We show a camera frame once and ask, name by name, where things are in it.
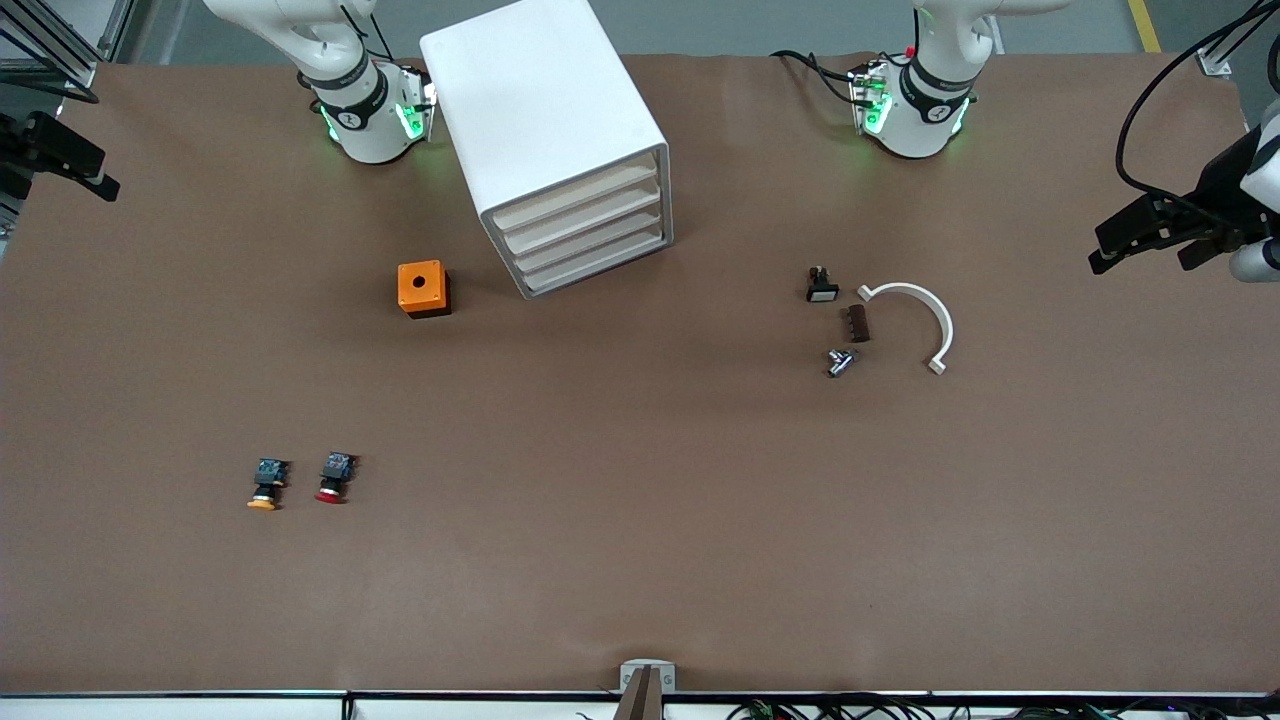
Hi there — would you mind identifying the orange button enclosure box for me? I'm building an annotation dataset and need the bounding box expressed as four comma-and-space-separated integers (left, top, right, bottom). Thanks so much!
397, 260, 452, 320

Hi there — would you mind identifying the black arm base cable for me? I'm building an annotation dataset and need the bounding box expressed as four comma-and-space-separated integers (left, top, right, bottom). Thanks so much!
768, 48, 863, 106

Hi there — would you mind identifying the aluminium frame profile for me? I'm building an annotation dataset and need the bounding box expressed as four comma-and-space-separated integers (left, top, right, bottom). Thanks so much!
1195, 0, 1280, 79
0, 0, 136, 106

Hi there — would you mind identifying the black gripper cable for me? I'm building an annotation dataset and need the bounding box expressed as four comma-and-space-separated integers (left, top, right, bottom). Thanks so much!
1115, 0, 1280, 206

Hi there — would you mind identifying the yellow mushroom push button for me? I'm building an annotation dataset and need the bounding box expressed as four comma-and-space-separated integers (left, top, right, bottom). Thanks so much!
246, 458, 291, 512

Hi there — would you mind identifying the bundle of black cables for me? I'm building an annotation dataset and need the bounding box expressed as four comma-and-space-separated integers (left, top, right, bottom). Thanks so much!
725, 698, 1136, 720

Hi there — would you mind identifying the white curved plastic bracket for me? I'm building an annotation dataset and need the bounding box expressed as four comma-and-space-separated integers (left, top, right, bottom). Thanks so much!
857, 282, 955, 376

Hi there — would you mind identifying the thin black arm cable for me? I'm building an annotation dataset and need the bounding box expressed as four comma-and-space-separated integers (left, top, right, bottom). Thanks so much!
338, 0, 398, 63

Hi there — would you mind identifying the red mushroom push button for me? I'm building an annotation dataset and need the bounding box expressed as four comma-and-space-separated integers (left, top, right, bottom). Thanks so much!
314, 451, 359, 505

